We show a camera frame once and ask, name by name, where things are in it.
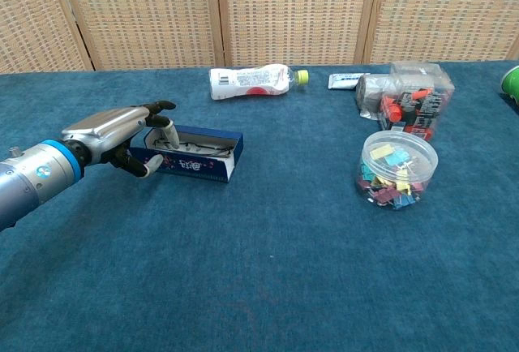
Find white blue toothpaste tube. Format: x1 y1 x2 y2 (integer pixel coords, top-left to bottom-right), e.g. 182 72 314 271
327 71 372 91

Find clear round jar binder clips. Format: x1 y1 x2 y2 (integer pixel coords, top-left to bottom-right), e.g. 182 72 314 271
354 130 440 210

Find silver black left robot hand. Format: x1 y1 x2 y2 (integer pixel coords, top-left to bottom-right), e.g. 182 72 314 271
60 100 180 178

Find green chips can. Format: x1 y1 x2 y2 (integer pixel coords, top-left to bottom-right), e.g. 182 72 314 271
499 64 519 106

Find plastic bottle with white label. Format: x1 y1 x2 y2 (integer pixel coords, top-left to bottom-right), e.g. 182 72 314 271
208 64 311 101

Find clear box with red items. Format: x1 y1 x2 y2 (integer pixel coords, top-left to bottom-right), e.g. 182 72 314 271
377 61 456 143

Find blue cardboard glasses case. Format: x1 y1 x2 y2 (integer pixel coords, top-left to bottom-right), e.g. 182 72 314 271
129 124 244 184

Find thin metal frame eyeglasses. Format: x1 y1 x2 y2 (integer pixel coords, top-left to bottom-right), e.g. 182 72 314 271
152 135 234 157

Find blue table cloth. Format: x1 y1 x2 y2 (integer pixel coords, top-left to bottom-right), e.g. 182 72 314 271
0 59 519 352

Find woven wicker screen panel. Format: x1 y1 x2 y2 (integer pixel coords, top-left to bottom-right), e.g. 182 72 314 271
52 0 226 71
362 0 519 65
0 0 95 75
214 0 382 67

